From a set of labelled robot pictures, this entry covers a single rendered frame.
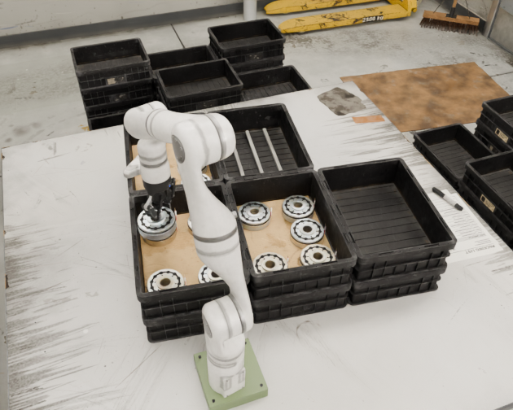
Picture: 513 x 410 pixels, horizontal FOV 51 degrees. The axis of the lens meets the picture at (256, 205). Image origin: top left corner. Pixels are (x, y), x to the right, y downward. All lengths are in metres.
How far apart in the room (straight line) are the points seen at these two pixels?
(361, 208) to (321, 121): 0.69
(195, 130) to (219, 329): 0.44
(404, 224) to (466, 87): 2.57
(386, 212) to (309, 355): 0.53
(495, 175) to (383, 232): 1.19
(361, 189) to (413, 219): 0.20
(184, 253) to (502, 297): 0.99
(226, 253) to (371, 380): 0.65
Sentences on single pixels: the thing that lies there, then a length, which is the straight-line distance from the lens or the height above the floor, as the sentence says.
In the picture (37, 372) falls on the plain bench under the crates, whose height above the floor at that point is 0.70.
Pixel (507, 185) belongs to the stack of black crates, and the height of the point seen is 0.38.
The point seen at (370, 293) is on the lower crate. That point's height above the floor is 0.76.
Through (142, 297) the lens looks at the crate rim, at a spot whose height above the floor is 0.93.
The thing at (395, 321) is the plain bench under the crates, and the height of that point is 0.70.
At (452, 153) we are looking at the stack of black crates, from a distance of 3.07.
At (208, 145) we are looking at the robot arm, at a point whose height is 1.45.
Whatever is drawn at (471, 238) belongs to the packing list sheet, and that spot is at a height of 0.70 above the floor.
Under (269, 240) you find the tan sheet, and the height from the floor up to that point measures 0.83.
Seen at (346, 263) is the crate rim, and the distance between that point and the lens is 1.48.
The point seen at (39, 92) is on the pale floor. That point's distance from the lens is 4.15.
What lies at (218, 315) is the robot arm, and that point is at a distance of 1.18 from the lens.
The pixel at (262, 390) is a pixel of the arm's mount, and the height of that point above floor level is 0.74.
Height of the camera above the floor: 2.04
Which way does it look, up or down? 44 degrees down
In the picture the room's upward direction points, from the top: 1 degrees clockwise
